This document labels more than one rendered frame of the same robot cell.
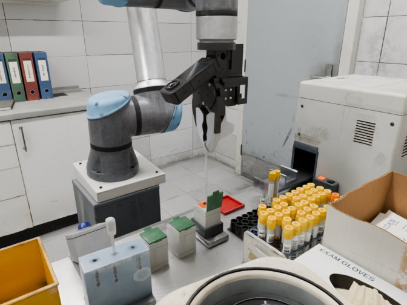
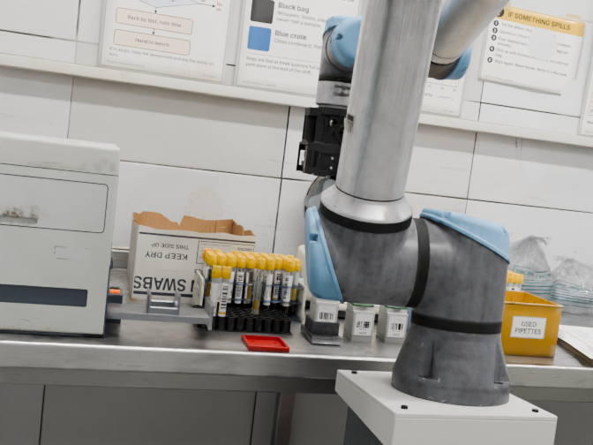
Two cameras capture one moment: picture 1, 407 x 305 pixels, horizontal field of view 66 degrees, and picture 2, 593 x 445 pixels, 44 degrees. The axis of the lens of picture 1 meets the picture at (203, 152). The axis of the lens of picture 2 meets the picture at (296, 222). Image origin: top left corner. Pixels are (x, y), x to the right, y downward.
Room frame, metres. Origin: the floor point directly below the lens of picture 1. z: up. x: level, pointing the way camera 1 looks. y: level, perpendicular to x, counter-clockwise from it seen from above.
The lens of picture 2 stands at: (1.82, 0.41, 1.19)
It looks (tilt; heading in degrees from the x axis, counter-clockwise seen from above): 5 degrees down; 202
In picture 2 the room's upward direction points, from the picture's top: 7 degrees clockwise
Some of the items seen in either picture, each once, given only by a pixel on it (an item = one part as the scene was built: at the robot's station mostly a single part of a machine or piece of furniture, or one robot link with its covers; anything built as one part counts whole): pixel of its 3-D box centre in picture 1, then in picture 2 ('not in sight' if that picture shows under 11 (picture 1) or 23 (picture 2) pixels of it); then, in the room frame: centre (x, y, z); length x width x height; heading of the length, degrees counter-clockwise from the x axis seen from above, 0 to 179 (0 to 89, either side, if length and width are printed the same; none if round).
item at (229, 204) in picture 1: (226, 204); (265, 343); (0.72, -0.06, 0.88); 0.07 x 0.07 x 0.01; 37
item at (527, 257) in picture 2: not in sight; (514, 268); (-0.19, 0.24, 0.97); 0.26 x 0.17 x 0.19; 141
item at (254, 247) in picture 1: (297, 238); (248, 296); (0.53, -0.19, 0.91); 0.20 x 0.10 x 0.07; 127
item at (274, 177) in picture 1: (269, 204); (243, 296); (0.63, -0.15, 0.93); 0.17 x 0.09 x 0.11; 127
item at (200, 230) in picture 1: (206, 227); (321, 328); (0.60, -0.01, 0.89); 0.09 x 0.05 x 0.04; 35
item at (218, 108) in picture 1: (214, 109); not in sight; (0.59, -0.02, 1.16); 0.05 x 0.02 x 0.09; 35
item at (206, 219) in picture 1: (206, 216); (323, 313); (0.60, -0.01, 0.92); 0.05 x 0.04 x 0.06; 35
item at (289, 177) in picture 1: (287, 176); (148, 305); (0.81, -0.24, 0.92); 0.21 x 0.07 x 0.05; 127
